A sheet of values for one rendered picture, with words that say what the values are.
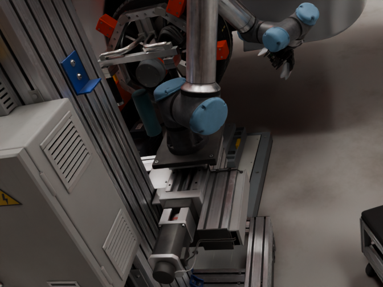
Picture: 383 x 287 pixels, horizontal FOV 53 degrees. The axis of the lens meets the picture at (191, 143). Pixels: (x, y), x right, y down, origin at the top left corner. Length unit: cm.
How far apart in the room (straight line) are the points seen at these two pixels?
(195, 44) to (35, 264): 68
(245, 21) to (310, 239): 113
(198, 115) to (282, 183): 132
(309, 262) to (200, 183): 85
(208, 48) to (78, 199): 52
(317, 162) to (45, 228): 184
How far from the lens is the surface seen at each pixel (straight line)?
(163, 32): 178
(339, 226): 204
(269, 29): 128
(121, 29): 202
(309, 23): 134
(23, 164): 75
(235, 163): 229
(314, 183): 227
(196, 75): 107
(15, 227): 91
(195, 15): 105
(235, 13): 129
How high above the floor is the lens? 152
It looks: 32 degrees down
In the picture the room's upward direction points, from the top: 19 degrees counter-clockwise
